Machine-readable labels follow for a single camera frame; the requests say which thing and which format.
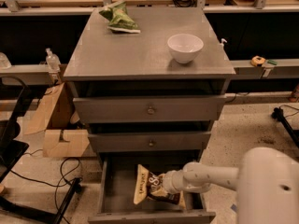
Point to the grey open bottom drawer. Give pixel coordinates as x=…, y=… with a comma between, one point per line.
x=116, y=200

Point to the grey top drawer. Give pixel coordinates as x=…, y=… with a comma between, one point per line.
x=149, y=109

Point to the brown sea salt chip bag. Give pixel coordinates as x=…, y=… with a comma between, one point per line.
x=150, y=186

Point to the black metal stand left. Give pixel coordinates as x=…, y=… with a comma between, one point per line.
x=12, y=150

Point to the clear sanitizer pump bottle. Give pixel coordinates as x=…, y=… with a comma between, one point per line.
x=52, y=60

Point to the green chip bag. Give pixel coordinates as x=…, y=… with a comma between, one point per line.
x=118, y=18

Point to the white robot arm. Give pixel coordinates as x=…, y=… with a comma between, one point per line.
x=266, y=185

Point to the grey wooden drawer cabinet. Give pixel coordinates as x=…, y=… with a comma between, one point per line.
x=105, y=64

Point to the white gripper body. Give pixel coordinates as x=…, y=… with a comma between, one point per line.
x=170, y=182

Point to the small white spray bottle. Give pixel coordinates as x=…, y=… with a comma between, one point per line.
x=223, y=43

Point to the black stand leg right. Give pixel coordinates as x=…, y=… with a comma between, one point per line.
x=279, y=116

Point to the grey middle drawer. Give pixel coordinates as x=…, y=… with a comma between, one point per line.
x=129, y=142

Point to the open cardboard box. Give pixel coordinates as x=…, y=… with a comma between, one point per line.
x=62, y=138

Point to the white ceramic bowl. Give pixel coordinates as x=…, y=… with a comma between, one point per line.
x=184, y=48

